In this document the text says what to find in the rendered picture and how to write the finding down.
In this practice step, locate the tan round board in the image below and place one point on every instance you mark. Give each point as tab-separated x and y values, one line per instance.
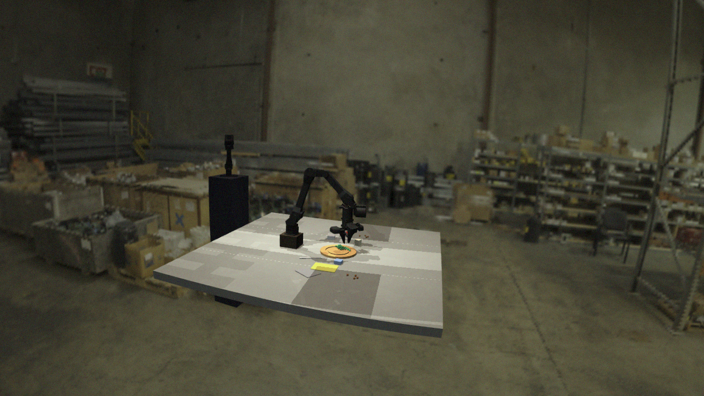
334	253

